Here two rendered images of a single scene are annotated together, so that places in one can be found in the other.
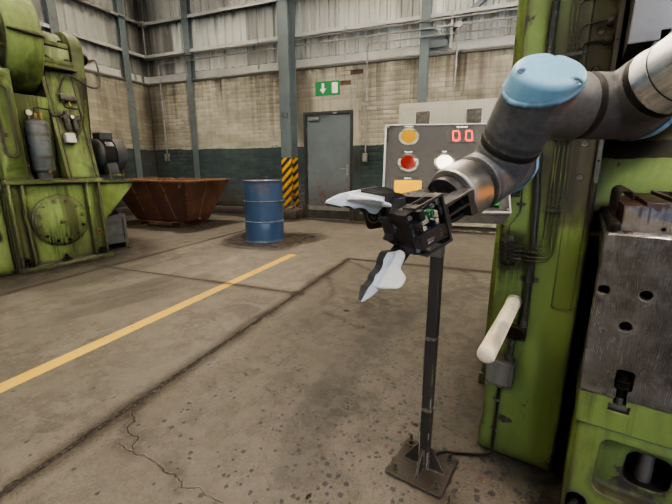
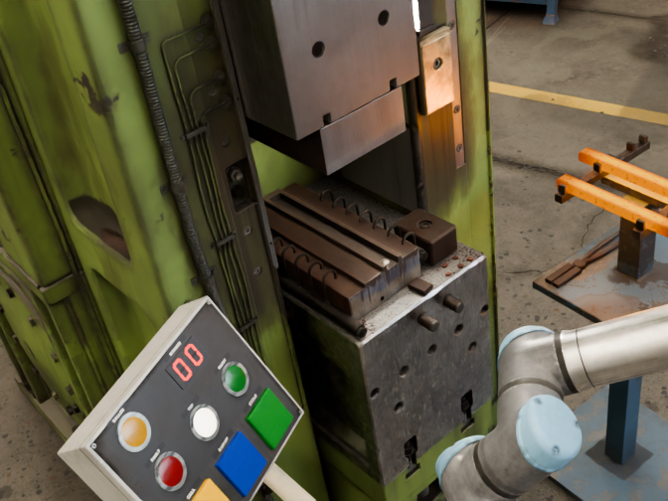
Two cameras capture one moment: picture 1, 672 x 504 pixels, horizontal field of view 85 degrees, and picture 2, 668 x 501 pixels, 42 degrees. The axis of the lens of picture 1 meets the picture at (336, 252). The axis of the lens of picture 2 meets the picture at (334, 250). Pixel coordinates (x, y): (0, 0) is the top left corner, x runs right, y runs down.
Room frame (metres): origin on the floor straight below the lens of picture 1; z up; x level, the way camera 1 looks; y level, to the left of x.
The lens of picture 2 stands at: (0.47, 0.50, 2.08)
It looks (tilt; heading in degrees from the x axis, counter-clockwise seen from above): 36 degrees down; 292
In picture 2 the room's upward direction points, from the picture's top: 10 degrees counter-clockwise
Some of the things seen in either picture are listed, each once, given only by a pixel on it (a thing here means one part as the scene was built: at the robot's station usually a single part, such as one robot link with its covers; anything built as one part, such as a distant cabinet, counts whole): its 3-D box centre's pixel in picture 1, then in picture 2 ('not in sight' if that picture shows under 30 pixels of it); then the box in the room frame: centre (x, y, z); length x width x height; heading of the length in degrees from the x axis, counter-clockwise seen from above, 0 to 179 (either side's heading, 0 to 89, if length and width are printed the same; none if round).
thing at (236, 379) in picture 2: not in sight; (235, 378); (1.04, -0.40, 1.09); 0.05 x 0.03 x 0.04; 56
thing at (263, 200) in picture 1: (264, 210); not in sight; (5.46, 1.07, 0.44); 0.59 x 0.59 x 0.88
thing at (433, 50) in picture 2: not in sight; (434, 72); (0.83, -1.16, 1.27); 0.09 x 0.02 x 0.17; 56
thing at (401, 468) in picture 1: (422, 456); not in sight; (1.14, -0.32, 0.05); 0.22 x 0.22 x 0.09; 56
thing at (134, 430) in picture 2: (408, 136); (133, 431); (1.11, -0.21, 1.16); 0.05 x 0.03 x 0.04; 56
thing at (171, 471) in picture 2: (408, 162); (170, 471); (1.07, -0.20, 1.09); 0.05 x 0.03 x 0.04; 56
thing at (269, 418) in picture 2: not in sight; (268, 418); (1.00, -0.40, 1.01); 0.07 x 0.05 x 0.07; 81
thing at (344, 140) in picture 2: not in sight; (293, 99); (1.07, -0.95, 1.32); 0.42 x 0.20 x 0.10; 146
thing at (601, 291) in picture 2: not in sight; (634, 271); (0.40, -1.24, 0.69); 0.40 x 0.30 x 0.02; 53
